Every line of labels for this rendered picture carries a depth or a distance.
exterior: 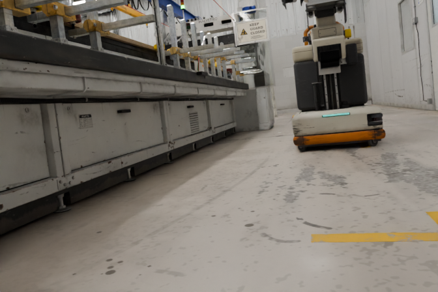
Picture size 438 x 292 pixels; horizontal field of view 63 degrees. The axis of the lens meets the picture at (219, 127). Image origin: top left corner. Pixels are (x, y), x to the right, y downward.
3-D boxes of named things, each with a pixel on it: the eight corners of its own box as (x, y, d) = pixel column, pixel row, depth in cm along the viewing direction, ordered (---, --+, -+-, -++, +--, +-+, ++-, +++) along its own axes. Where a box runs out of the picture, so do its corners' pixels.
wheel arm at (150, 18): (156, 23, 161) (155, 14, 160) (153, 22, 157) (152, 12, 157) (73, 39, 172) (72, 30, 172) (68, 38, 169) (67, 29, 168)
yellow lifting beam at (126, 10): (150, 26, 842) (148, 12, 840) (111, 8, 677) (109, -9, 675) (146, 27, 844) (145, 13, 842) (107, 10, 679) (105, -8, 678)
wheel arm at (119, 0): (128, 6, 136) (126, -5, 136) (124, 4, 133) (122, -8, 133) (34, 26, 148) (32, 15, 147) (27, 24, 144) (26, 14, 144)
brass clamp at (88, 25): (111, 34, 170) (109, 23, 170) (94, 29, 157) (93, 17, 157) (100, 36, 172) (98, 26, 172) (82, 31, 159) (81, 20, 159)
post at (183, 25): (192, 80, 285) (185, 19, 282) (191, 80, 282) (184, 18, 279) (188, 81, 286) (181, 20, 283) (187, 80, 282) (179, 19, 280)
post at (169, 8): (180, 72, 261) (173, 5, 258) (178, 71, 257) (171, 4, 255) (176, 72, 261) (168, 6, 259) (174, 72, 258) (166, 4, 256)
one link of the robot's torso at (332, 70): (319, 75, 282) (315, 43, 281) (356, 70, 275) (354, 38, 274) (319, 73, 256) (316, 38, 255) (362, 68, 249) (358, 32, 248)
